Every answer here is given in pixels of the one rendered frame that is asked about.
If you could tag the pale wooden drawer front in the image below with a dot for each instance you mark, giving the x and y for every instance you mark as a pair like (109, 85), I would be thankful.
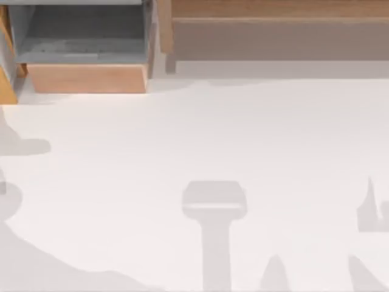
(88, 78)

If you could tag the open wooden shelf unit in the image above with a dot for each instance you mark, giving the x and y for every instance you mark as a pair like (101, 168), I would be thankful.
(273, 33)

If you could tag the wooden cupboard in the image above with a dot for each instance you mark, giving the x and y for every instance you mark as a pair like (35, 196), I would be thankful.
(5, 79)

